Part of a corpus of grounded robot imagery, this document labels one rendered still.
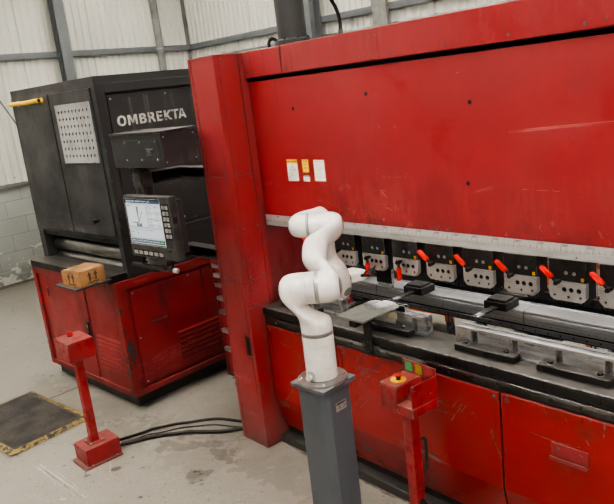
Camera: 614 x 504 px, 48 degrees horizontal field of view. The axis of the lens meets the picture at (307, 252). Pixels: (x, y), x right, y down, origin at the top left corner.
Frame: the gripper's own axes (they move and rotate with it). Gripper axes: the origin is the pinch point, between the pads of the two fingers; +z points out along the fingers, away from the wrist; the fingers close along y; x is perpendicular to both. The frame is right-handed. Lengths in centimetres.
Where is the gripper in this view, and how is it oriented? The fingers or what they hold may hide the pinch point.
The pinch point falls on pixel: (366, 269)
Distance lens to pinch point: 335.8
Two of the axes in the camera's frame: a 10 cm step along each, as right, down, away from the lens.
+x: -1.1, -9.7, -2.4
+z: 7.4, -2.4, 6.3
